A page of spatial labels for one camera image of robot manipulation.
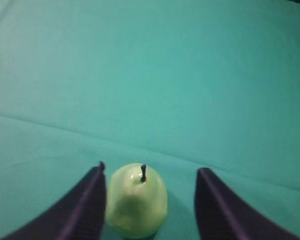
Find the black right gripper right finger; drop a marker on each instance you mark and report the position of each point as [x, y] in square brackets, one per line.
[222, 215]

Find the green tablecloth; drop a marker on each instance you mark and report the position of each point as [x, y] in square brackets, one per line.
[173, 84]

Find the green pear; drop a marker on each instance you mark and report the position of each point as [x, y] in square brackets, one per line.
[136, 201]

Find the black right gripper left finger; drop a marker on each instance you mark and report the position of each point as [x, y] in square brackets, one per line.
[78, 215]

